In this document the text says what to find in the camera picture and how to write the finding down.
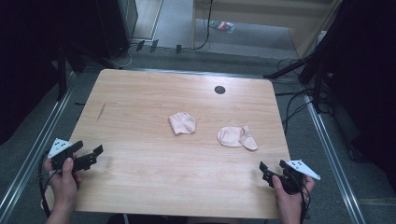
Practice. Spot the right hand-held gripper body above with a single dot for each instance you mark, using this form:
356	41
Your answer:
295	182

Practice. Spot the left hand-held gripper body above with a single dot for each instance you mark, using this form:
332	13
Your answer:
59	146

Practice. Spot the pink sock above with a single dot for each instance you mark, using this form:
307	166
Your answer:
232	137
182	123

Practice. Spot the person's right hand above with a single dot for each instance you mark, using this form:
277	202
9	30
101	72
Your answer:
291	203

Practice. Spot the person's left hand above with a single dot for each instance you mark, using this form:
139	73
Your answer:
63	185

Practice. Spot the black round table grommet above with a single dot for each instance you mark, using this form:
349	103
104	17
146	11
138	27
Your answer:
219	90

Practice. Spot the black slanted stand bar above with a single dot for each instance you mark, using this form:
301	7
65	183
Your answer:
289	67

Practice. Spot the dark curtain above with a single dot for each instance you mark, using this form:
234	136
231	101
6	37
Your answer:
34	46
367	77

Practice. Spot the black power plug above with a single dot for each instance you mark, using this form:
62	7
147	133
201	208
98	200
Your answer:
140	45
178	48
154	45

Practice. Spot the black cabinet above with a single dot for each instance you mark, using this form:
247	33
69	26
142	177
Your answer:
115	28

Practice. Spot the colourful plastic packet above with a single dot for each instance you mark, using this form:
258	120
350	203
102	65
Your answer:
222	26

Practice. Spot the metal floor rail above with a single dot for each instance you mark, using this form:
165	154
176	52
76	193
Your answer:
35	147
331	155
199	73

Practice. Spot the black metal stand post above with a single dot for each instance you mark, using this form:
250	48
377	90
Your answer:
62	74
317	88

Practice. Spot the light wooden frame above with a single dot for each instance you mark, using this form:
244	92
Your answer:
194	28

